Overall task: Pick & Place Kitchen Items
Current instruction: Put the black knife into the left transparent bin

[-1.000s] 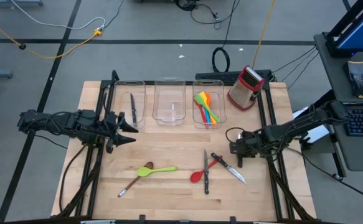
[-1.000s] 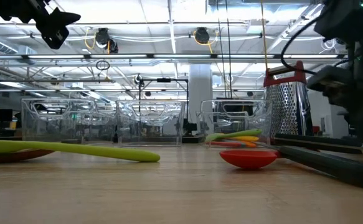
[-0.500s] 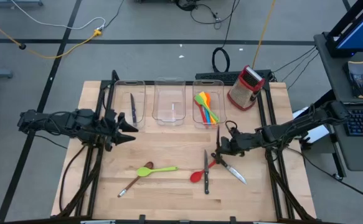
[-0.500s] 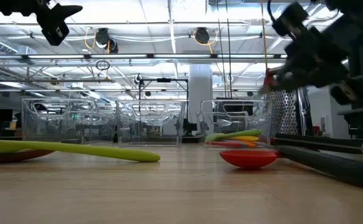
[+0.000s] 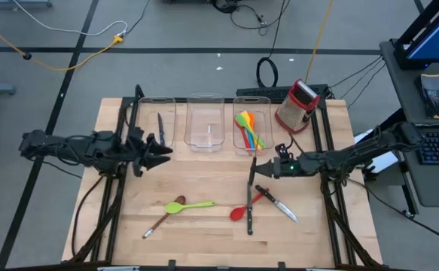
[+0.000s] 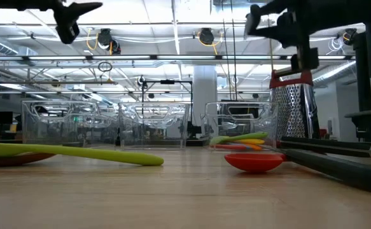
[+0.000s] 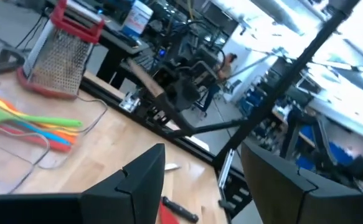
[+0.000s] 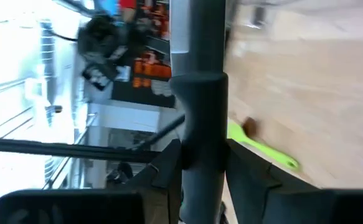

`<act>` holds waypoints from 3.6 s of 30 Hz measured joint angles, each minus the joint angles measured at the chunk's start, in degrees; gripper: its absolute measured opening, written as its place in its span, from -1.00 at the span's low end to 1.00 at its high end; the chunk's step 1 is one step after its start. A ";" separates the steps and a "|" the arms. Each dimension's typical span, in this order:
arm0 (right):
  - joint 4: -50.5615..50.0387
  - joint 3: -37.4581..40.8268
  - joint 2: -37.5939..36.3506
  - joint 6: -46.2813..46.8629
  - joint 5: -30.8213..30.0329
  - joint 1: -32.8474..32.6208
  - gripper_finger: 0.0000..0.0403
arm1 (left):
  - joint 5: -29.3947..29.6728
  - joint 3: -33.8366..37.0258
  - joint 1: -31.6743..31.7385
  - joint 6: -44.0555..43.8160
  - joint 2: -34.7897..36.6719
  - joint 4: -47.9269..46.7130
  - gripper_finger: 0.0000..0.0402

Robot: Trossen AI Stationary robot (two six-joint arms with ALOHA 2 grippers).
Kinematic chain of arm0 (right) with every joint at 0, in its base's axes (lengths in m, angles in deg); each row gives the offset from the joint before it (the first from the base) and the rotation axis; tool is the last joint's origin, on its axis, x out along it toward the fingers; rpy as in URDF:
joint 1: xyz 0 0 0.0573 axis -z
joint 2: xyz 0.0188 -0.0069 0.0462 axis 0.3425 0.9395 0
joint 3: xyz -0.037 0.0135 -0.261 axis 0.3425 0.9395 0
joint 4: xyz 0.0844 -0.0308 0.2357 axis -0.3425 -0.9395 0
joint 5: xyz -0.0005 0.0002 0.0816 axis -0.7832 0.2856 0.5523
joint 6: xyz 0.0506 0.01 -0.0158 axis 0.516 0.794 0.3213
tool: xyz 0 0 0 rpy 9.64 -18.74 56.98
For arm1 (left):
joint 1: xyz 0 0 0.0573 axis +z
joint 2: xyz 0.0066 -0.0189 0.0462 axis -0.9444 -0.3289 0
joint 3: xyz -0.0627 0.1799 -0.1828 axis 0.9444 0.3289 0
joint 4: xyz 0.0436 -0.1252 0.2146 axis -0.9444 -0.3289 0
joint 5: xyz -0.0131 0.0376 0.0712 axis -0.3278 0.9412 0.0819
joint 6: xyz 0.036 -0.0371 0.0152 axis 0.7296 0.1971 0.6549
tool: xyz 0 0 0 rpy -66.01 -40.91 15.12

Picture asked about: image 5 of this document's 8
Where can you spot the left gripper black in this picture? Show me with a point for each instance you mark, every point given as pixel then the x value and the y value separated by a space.
pixel 134 150

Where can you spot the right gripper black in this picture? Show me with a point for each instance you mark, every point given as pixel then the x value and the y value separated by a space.
pixel 298 167

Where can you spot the short black paring knife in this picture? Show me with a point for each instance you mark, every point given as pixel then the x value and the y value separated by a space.
pixel 253 169

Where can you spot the slim black steak knife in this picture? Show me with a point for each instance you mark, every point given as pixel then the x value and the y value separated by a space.
pixel 161 131

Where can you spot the red silicone spatula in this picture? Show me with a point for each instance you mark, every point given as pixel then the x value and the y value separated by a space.
pixel 243 139

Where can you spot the orange silicone spatula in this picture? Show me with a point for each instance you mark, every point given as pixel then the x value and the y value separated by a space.
pixel 253 120

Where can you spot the lime green silicone spoon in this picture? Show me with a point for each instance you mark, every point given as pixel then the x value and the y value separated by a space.
pixel 174 207

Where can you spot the green silicone spatula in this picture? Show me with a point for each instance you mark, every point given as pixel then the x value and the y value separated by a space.
pixel 241 121

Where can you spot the red silicone spoon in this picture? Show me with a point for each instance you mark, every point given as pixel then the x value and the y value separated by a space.
pixel 237 214

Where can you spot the long narrow-bladed black knife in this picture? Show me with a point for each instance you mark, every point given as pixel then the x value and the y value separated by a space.
pixel 249 222

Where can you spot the yellow silicone spatula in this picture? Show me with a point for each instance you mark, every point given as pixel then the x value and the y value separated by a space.
pixel 246 114

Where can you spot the brown wooden spoon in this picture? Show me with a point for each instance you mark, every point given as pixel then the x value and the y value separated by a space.
pixel 159 224

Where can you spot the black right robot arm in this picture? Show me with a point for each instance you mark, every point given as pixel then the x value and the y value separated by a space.
pixel 354 158

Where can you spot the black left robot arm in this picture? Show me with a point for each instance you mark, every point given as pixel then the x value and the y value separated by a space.
pixel 61 148

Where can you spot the clear plastic bin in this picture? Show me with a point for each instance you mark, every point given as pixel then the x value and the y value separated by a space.
pixel 204 124
pixel 238 109
pixel 147 113

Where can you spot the black power strip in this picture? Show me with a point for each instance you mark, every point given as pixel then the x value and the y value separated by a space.
pixel 264 92

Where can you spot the white paper sheet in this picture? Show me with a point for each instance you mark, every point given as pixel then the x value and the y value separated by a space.
pixel 383 162

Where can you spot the grey side desk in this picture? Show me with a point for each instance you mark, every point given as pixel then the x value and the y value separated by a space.
pixel 403 94

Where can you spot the pair of grey work gloves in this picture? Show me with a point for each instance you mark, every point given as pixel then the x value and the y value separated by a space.
pixel 431 94

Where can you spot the grey metal cart base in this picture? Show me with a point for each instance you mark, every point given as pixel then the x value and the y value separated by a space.
pixel 16 3

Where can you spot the black computer monitor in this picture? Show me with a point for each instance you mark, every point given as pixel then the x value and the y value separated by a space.
pixel 437 37

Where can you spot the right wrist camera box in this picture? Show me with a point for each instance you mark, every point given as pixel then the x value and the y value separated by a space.
pixel 283 150

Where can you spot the black aluminium table frame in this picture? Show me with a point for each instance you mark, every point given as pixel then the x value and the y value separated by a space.
pixel 117 211

